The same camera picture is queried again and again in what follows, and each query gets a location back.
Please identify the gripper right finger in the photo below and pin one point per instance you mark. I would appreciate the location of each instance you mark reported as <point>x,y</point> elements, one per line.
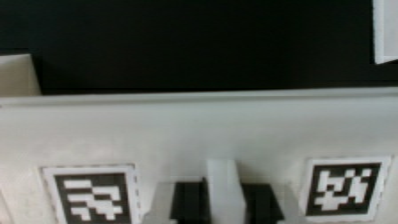
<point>263,212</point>

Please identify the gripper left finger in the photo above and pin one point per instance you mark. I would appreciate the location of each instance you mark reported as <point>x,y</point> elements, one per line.
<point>190,203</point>

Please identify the white cabinet body box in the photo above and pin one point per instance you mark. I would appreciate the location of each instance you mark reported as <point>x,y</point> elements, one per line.
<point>97,150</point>

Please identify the white U-shaped fence frame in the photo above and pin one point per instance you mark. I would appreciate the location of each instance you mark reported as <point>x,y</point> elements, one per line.
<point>18,78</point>

